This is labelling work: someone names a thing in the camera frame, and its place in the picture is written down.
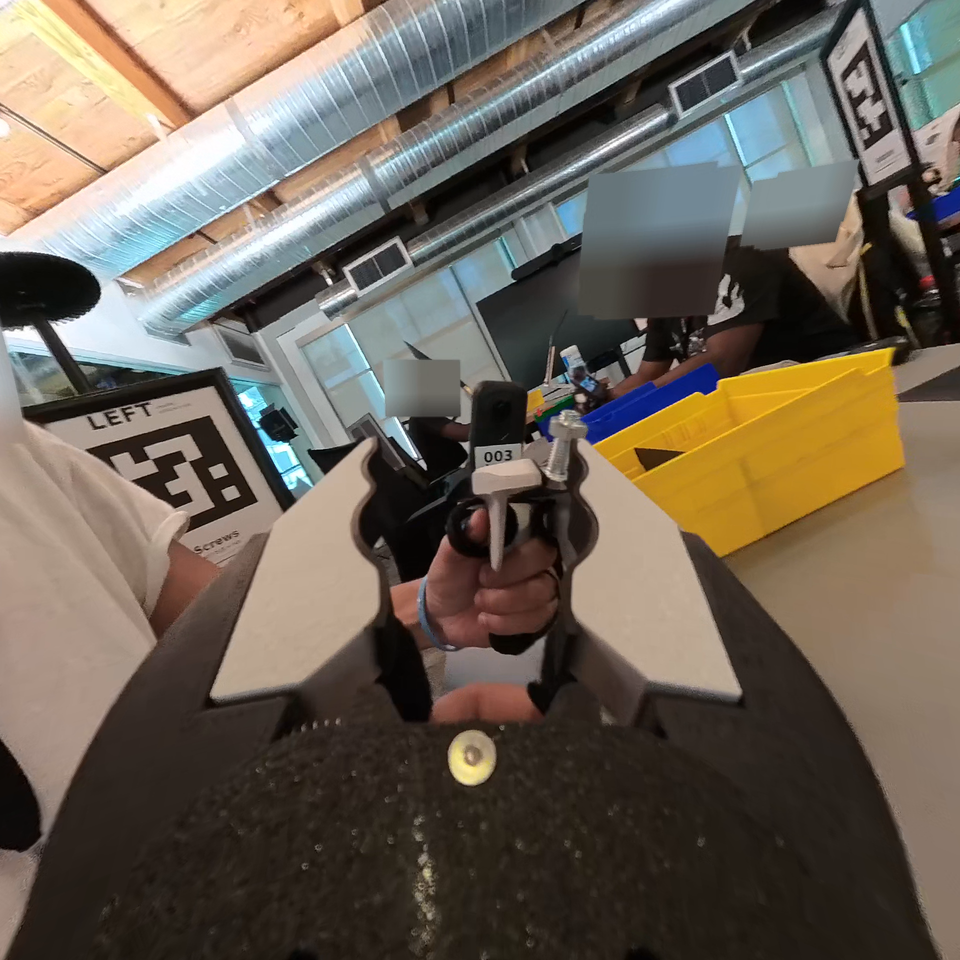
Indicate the wide silver ventilation duct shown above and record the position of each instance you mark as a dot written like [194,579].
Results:
[247,135]

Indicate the person's white shirt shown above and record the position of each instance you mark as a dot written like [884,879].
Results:
[67,562]

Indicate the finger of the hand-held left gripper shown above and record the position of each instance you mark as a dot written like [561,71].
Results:
[506,480]
[541,461]

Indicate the black sign stand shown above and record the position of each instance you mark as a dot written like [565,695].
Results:
[874,247]

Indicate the blue wristband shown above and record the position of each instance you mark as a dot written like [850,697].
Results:
[424,615]

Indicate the black video bar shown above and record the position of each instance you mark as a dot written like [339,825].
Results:
[547,259]

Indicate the person's right hand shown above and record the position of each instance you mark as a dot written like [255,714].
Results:
[487,705]

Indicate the silver metal bolt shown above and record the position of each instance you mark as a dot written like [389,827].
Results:
[566,450]

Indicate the narrow silver ventilation duct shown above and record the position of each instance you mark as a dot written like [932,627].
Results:
[540,187]

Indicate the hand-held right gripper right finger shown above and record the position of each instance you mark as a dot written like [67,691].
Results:
[652,592]

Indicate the person's left forearm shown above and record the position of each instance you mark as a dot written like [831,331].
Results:
[409,611]

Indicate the black round disc on pole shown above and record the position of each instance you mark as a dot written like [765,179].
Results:
[45,289]

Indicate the blue plastic bin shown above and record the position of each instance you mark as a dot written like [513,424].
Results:
[675,390]

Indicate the yellow plastic bin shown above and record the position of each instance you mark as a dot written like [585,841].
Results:
[787,465]

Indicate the white bottle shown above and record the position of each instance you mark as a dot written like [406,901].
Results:
[574,360]

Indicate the person's left hand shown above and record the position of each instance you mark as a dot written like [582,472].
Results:
[510,600]

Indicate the framed black white marker sign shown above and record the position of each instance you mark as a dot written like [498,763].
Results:
[870,90]
[172,465]

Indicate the black studio light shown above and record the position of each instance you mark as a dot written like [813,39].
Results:
[279,424]

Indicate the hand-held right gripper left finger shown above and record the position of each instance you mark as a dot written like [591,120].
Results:
[300,585]

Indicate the white vent grille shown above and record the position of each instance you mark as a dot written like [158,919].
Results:
[705,84]
[377,266]
[240,345]

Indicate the dark wall screen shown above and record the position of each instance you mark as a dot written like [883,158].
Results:
[525,330]

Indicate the black office chair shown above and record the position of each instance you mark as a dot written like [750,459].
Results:
[420,517]

